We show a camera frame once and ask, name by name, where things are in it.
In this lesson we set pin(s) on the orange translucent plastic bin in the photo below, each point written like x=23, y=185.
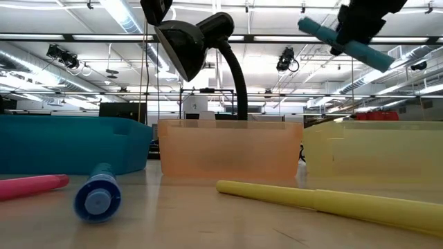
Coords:
x=228, y=148

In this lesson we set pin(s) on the yellow translucent plastic bin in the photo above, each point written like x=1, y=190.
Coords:
x=380, y=145

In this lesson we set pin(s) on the black ceiling light rail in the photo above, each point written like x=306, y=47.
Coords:
x=249, y=38

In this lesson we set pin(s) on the red box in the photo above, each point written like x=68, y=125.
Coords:
x=377, y=115

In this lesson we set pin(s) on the yellow highlighter pen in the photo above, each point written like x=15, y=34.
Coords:
x=311, y=198

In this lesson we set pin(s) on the teal blue marker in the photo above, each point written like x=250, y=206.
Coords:
x=372, y=55

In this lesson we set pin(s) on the white cup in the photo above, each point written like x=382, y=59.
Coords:
x=207, y=115

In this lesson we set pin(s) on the pink highlighter marker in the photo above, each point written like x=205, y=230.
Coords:
x=27, y=186

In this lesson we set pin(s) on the black gooseneck desk lamp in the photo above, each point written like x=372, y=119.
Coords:
x=183, y=45

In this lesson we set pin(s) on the teal plastic bin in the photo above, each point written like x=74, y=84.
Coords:
x=69, y=145

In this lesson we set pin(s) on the black ceiling-mounted camera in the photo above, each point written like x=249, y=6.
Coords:
x=418, y=65
x=64, y=57
x=285, y=58

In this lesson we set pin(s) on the thick blue marker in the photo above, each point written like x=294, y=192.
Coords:
x=98, y=200

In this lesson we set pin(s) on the black metal frame stand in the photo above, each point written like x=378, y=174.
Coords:
x=207, y=90

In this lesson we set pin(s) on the white box sign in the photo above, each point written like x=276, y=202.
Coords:
x=195, y=103

